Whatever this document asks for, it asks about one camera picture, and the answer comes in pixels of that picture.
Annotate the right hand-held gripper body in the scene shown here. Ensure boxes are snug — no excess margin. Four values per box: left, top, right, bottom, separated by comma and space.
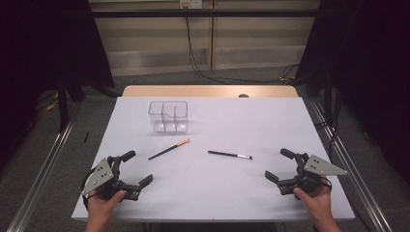
279, 155, 348, 196

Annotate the black metal stand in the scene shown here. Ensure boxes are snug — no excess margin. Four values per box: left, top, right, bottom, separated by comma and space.
323, 69, 335, 122
56, 72, 71, 133

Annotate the wooden table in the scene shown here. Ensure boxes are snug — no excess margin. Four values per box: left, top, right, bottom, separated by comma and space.
121, 84, 300, 99

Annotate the clear plastic organizer box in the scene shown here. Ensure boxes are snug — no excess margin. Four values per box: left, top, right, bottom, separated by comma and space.
148, 101, 190, 134

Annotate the hand-held gripper cable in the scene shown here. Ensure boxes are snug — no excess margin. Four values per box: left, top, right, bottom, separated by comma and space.
320, 176, 334, 194
79, 165, 100, 211

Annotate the yellow floor cable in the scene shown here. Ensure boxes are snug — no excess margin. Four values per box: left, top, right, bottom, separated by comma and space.
44, 93, 61, 112

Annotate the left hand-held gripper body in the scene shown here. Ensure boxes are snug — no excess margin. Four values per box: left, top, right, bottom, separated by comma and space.
80, 158, 140, 201

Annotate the black brush with silver ferrule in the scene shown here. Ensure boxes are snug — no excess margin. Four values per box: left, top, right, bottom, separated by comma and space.
207, 150, 253, 160

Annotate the black curtain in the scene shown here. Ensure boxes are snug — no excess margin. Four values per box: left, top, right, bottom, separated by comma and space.
294, 0, 410, 187
0, 0, 115, 168

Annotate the aluminium floor rail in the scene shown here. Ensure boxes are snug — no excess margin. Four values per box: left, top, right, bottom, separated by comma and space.
6, 105, 81, 232
307, 96, 395, 232

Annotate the left hand-held gripper cable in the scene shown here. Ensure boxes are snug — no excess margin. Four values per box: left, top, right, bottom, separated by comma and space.
79, 165, 100, 211

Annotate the person's right hand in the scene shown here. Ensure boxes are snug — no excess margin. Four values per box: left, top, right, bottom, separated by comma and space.
293, 185, 337, 226

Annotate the person's left hand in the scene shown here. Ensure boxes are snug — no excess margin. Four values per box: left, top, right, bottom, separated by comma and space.
86, 189, 127, 225

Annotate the black horizontal bar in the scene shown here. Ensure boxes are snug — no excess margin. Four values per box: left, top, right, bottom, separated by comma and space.
91, 9, 318, 18

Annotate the white wall socket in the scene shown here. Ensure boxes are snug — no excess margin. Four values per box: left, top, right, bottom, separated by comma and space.
179, 0, 203, 10

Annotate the white table mat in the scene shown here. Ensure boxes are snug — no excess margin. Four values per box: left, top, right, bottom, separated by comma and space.
71, 96, 356, 223

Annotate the black pencil with orange end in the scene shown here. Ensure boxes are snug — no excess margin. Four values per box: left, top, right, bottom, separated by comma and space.
147, 138, 190, 161

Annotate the black wall cable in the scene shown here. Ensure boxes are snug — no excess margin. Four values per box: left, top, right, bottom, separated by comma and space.
184, 6, 301, 85

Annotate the right hand-held gripper cable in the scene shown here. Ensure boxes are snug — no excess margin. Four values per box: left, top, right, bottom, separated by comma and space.
320, 176, 334, 194

